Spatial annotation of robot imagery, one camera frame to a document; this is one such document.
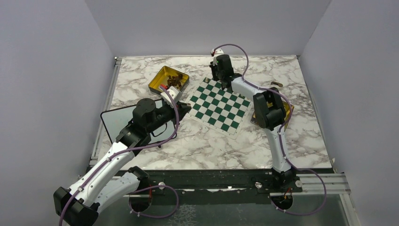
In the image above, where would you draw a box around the pile of dark chess pieces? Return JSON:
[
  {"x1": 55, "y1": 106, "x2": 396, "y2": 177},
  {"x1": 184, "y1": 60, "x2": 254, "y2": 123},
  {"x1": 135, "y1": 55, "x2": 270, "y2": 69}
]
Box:
[{"x1": 167, "y1": 74, "x2": 183, "y2": 88}]

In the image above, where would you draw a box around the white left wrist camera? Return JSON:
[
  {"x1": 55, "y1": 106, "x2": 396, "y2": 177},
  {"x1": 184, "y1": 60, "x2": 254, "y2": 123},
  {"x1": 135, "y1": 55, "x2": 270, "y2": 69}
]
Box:
[{"x1": 159, "y1": 84, "x2": 183, "y2": 106}]

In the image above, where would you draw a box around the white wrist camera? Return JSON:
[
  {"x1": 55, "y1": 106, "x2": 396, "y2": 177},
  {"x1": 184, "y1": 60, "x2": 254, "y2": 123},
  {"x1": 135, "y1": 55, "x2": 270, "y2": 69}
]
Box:
[
  {"x1": 159, "y1": 84, "x2": 183, "y2": 106},
  {"x1": 211, "y1": 48, "x2": 224, "y2": 57}
]

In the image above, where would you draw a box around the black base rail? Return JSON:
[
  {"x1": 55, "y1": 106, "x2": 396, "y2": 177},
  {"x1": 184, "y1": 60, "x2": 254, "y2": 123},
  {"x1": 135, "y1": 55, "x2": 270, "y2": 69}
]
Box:
[{"x1": 112, "y1": 169, "x2": 334, "y2": 206}]

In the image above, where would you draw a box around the gold tin with dark pieces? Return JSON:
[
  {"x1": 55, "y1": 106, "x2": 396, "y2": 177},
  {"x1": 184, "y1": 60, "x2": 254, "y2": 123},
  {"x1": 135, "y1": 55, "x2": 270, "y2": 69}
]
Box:
[{"x1": 148, "y1": 66, "x2": 190, "y2": 95}]

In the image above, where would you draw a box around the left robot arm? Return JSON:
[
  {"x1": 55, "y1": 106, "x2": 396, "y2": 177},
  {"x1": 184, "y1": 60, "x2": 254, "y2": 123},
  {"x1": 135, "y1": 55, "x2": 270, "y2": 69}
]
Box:
[{"x1": 53, "y1": 98, "x2": 192, "y2": 226}]

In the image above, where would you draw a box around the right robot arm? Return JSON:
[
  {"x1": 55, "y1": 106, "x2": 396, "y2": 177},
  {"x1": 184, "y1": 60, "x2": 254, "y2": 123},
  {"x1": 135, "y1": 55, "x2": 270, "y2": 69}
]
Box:
[{"x1": 210, "y1": 53, "x2": 295, "y2": 192}]

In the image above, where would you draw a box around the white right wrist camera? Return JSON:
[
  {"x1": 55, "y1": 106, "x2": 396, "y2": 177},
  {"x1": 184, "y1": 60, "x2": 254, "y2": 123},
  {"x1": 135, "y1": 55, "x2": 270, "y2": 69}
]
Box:
[{"x1": 211, "y1": 48, "x2": 224, "y2": 57}]

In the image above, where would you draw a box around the small whiteboard with stand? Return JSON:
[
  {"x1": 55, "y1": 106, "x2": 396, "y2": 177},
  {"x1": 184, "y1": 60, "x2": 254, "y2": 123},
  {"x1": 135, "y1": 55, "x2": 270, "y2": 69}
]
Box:
[{"x1": 100, "y1": 98, "x2": 180, "y2": 148}]

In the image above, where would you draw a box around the gold tin with light pieces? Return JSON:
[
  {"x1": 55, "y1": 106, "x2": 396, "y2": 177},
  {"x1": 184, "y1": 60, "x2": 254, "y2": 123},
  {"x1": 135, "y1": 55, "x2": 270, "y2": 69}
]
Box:
[{"x1": 250, "y1": 101, "x2": 294, "y2": 130}]

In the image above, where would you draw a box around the beige stapler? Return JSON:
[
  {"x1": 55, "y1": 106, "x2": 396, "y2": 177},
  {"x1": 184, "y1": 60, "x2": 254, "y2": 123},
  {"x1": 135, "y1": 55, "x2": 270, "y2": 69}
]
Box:
[{"x1": 271, "y1": 81, "x2": 283, "y2": 88}]

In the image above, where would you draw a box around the green white chess board mat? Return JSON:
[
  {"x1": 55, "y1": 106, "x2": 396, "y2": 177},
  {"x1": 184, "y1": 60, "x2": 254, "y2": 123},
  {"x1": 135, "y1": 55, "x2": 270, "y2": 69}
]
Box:
[{"x1": 183, "y1": 74, "x2": 258, "y2": 139}]

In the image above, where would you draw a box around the aluminium rail right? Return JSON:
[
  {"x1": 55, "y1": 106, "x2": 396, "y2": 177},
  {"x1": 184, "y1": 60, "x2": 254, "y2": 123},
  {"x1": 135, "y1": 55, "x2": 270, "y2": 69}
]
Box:
[{"x1": 288, "y1": 173, "x2": 351, "y2": 196}]

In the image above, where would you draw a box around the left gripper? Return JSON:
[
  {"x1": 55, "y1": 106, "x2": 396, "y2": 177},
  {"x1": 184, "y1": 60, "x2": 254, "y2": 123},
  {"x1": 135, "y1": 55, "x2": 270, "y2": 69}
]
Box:
[{"x1": 146, "y1": 101, "x2": 192, "y2": 134}]

